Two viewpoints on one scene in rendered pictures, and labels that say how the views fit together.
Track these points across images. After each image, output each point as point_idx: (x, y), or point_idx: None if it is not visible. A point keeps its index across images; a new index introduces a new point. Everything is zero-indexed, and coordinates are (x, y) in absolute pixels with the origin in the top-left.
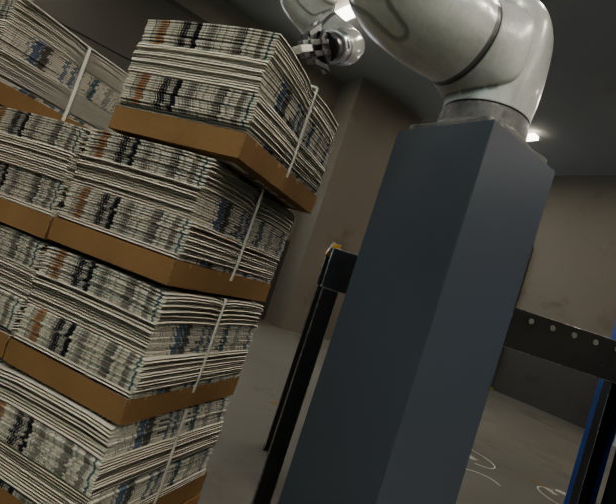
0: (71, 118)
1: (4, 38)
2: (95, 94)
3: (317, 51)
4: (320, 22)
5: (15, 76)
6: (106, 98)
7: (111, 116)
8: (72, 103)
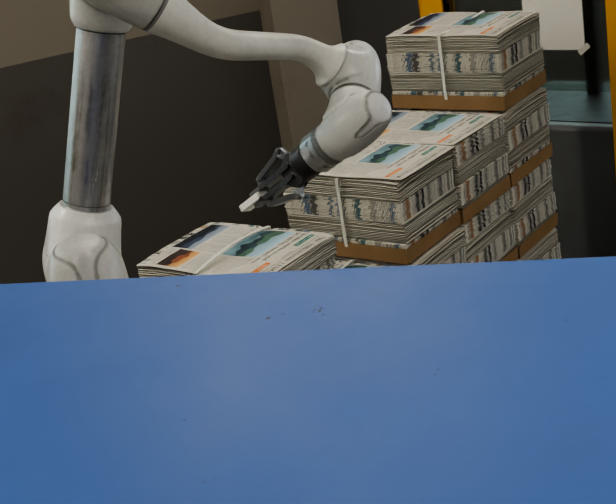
0: (353, 241)
1: (287, 206)
2: (361, 213)
3: (271, 190)
4: (275, 150)
5: (304, 227)
6: (371, 211)
7: (386, 224)
8: (349, 228)
